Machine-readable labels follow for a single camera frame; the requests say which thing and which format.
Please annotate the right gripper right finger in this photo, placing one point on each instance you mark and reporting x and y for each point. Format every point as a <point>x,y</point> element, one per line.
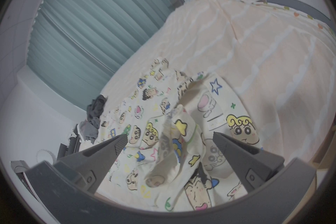
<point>244,162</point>

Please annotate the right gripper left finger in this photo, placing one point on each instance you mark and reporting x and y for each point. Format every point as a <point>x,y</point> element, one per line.
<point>99,160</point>

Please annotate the bed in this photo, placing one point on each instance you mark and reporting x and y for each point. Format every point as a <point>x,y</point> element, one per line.
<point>262,60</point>

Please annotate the blue-green curtain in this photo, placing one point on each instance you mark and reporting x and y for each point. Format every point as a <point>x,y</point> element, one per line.
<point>91,34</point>

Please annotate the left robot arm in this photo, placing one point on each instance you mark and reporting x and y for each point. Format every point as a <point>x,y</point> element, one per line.
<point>68,148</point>

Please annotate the grey garment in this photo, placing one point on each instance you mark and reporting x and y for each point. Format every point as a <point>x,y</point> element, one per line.
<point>88,129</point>

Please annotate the black garment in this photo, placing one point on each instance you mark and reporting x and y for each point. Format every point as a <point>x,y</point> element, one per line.
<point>97,108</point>

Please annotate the white printed pyjama top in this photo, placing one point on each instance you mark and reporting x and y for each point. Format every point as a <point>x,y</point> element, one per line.
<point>189,154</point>

